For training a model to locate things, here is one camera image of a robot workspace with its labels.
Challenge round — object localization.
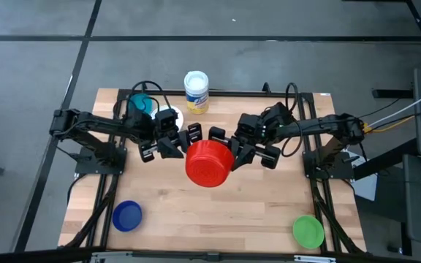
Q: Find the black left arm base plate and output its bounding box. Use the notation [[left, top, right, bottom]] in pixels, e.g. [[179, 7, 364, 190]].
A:
[[74, 145, 128, 175]]

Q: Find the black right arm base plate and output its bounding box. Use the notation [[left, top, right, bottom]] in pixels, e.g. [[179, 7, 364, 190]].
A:
[[302, 148, 356, 180]]

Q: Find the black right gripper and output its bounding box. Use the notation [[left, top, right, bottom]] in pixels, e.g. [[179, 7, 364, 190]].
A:
[[208, 126, 282, 172]]

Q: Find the white cable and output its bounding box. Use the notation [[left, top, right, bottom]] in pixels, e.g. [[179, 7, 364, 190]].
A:
[[366, 83, 421, 128]]

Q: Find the red plastic bowl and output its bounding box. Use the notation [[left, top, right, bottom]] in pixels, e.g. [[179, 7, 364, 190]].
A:
[[185, 140, 236, 188]]

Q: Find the white paper sheet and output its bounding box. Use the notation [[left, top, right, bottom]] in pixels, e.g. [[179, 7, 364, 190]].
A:
[[349, 170, 379, 202]]

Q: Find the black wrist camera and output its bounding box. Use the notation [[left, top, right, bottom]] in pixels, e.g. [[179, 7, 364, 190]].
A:
[[235, 113, 267, 142], [154, 108, 179, 133]]

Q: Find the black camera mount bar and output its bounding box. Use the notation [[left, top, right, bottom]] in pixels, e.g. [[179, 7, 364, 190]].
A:
[[0, 246, 421, 263]]

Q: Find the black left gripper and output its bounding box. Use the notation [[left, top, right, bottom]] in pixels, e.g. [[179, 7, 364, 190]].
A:
[[138, 122, 203, 164]]

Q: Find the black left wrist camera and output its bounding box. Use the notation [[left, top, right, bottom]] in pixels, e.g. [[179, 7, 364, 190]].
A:
[[154, 108, 179, 133]]

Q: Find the Lysol wipes canister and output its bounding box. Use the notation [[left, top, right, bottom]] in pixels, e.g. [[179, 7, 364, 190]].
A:
[[183, 70, 211, 115]]

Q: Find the white plastic bowl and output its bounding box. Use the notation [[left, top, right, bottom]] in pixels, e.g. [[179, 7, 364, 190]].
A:
[[150, 104, 185, 131]]

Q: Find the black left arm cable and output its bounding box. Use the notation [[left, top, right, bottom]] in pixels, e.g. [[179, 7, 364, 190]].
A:
[[130, 80, 173, 111]]

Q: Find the teal cup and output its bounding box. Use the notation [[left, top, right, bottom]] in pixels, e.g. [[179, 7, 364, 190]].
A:
[[127, 93, 154, 116]]

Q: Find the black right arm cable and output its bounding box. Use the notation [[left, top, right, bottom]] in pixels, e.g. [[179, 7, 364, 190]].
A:
[[280, 82, 304, 159]]

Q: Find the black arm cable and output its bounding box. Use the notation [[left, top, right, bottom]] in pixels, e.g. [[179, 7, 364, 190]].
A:
[[130, 80, 173, 111], [280, 82, 304, 159]]

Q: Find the yellow cable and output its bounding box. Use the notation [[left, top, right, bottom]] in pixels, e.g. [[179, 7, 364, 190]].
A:
[[363, 115, 417, 134]]

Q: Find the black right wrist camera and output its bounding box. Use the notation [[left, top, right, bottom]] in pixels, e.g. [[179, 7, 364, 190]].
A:
[[235, 113, 267, 142]]

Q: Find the black aluminium table frame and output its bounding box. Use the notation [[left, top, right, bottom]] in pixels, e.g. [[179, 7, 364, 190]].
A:
[[59, 87, 368, 256]]

